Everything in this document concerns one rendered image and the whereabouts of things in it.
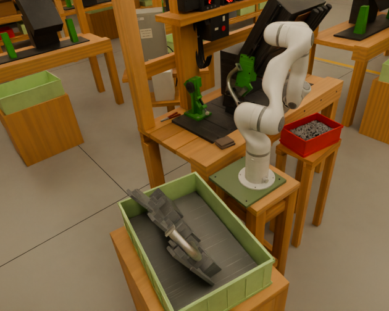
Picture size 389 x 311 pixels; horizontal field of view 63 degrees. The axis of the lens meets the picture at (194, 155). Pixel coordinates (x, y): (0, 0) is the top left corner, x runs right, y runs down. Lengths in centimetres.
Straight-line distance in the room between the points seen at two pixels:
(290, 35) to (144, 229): 108
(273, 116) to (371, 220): 168
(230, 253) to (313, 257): 120
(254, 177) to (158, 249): 59
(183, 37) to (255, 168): 101
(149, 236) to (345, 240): 163
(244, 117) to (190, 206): 51
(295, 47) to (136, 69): 95
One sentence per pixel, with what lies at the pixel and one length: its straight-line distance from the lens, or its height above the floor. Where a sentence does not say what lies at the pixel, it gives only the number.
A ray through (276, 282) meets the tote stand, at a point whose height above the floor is 79.
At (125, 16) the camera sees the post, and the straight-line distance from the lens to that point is 190.
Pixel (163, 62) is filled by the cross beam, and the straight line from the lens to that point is 221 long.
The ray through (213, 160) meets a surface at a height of 90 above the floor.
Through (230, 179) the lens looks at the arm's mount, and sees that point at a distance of 168.
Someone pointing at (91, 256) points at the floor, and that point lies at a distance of 264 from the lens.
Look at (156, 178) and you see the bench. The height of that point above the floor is 46.
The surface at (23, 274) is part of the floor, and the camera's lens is 277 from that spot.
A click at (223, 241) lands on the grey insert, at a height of 85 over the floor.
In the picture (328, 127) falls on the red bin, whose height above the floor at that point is 87.
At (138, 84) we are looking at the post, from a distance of 201.
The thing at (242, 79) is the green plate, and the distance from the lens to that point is 217.
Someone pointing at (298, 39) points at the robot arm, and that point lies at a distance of 150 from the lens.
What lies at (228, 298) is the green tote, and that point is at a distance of 125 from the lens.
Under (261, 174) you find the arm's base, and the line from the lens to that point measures 161.
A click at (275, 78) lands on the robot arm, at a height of 140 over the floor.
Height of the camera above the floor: 197
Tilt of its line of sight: 36 degrees down
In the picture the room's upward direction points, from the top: 5 degrees counter-clockwise
